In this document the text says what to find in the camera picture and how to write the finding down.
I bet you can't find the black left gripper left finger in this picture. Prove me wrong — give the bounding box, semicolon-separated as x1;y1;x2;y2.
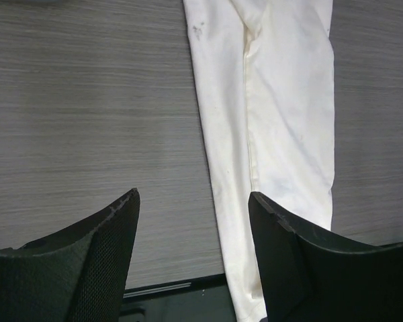
0;189;140;321

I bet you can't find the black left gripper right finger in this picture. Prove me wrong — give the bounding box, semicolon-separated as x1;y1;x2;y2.
249;192;403;321

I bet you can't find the white t shirt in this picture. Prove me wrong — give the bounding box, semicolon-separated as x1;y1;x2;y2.
184;1;334;321

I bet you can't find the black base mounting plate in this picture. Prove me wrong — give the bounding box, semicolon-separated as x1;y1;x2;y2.
119;274;236;322

